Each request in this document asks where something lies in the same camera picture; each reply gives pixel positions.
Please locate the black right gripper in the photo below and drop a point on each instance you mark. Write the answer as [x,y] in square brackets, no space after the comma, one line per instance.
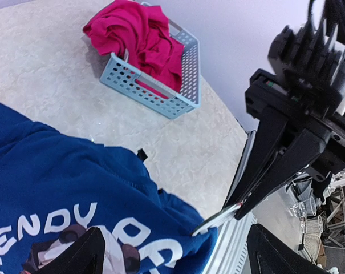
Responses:
[287,141]

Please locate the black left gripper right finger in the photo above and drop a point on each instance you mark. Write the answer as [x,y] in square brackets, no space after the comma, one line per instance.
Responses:
[267,254]

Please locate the red garment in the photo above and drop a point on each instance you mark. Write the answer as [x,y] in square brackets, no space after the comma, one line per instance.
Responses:
[140,33]

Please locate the blue printed t-shirt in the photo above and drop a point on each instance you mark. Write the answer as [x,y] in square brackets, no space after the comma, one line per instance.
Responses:
[50,181]

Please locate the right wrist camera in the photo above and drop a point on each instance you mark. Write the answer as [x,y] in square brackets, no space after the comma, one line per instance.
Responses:
[309,64]

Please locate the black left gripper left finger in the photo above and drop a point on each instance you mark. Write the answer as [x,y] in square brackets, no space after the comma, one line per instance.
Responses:
[76,250]

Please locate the aluminium front rail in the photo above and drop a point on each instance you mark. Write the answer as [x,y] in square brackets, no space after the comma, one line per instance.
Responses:
[230,252]

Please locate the light blue perforated basket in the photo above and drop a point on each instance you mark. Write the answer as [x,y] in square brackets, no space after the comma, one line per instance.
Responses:
[141,87]

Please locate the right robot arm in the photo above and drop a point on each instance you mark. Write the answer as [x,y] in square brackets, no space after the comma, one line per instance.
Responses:
[300,106]

